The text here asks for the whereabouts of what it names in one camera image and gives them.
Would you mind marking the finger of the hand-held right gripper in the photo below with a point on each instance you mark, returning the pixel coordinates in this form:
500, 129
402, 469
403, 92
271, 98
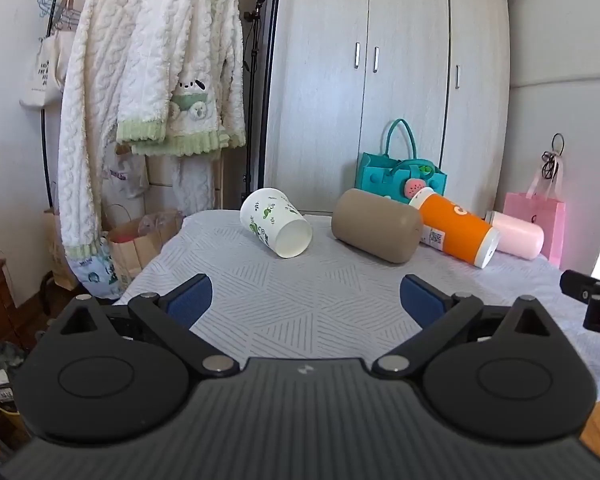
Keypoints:
577, 284

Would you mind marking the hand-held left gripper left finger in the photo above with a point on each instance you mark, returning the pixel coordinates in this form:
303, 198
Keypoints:
190, 302

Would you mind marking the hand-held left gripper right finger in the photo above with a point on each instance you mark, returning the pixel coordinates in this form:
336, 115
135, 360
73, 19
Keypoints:
421, 302

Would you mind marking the pale pink cup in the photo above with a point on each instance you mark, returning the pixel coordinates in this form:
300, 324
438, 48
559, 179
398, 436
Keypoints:
520, 235

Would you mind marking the orange cup with white lid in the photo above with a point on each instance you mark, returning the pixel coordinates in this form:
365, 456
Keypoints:
457, 230

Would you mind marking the tan brown cup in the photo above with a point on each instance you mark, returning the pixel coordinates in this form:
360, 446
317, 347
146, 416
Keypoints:
375, 225

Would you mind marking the white cup with green print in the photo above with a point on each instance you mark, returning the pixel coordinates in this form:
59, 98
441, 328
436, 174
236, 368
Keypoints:
272, 220

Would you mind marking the brown paper bag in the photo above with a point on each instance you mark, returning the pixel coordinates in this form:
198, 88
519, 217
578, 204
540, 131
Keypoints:
137, 247

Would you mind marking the pink paper gift bag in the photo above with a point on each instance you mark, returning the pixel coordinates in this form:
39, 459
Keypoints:
535, 220

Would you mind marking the grey patterned table cover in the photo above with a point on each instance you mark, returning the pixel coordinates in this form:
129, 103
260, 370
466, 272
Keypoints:
300, 290

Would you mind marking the pink strawberry bag charm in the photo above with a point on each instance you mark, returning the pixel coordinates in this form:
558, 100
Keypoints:
412, 187

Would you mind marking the white fuzzy pajama pants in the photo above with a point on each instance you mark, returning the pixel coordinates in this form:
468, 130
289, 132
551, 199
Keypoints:
192, 185

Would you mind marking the teal felt handbag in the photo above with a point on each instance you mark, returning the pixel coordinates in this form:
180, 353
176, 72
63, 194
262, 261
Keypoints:
380, 177

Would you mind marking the white cloth with purple print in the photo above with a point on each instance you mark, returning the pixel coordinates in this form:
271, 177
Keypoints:
125, 172

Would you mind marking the white fuzzy robe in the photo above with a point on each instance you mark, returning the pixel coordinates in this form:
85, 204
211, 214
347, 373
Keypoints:
87, 135

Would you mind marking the pile of shoes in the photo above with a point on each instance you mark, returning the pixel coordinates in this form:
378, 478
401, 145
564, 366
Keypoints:
0, 385

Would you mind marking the white wardrobe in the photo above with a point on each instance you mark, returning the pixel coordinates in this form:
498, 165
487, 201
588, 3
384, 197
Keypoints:
380, 85

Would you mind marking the black clothes rack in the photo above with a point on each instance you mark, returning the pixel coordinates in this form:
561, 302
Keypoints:
45, 125

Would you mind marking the white pajama top green trim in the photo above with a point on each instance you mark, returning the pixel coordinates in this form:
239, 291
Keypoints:
180, 70

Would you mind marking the white canvas tote bag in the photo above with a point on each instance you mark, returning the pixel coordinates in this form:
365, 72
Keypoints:
42, 77

